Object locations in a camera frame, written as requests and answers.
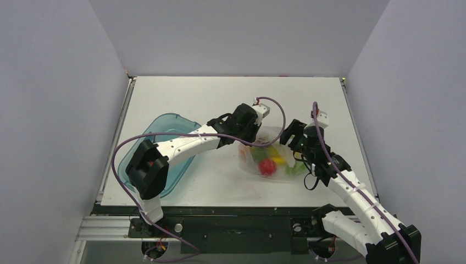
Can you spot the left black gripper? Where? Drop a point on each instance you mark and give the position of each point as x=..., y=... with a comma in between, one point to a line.
x=255, y=128

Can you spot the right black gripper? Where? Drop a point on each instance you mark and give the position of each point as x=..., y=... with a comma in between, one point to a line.
x=292, y=132

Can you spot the clear plastic bag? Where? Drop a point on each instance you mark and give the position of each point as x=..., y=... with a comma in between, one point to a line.
x=250, y=156

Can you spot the red fake apple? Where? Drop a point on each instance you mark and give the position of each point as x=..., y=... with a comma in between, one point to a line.
x=267, y=167

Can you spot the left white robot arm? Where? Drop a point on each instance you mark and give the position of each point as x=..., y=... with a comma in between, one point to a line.
x=149, y=167

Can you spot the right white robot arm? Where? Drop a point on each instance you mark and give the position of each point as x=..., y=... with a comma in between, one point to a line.
x=378, y=235

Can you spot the yellow fake fruit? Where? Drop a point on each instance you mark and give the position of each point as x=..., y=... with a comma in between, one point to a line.
x=275, y=156

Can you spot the green fake fruit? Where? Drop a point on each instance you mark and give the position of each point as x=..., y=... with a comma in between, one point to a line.
x=296, y=170

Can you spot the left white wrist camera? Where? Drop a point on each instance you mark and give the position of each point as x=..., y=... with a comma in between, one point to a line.
x=262, y=110

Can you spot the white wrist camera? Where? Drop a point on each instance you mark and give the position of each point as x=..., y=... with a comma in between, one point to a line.
x=262, y=110
x=319, y=118

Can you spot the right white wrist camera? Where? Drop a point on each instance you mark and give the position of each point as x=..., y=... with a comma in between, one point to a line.
x=319, y=118

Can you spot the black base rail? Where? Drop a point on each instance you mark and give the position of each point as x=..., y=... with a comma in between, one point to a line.
x=226, y=230

